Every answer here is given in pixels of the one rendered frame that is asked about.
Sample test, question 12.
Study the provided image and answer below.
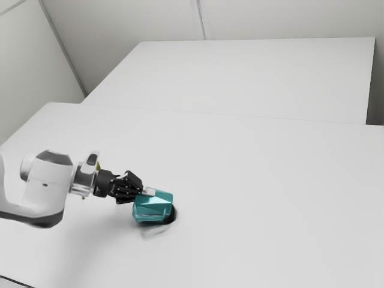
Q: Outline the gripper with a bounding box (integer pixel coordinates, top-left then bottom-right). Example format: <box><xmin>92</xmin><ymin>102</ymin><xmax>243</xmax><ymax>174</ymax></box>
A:
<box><xmin>92</xmin><ymin>169</ymin><xmax>157</xmax><ymax>205</ymax></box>

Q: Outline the teal faceted mug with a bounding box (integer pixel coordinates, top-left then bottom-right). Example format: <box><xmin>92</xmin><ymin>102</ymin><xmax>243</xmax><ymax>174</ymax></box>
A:
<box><xmin>132</xmin><ymin>188</ymin><xmax>174</xmax><ymax>224</ymax></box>

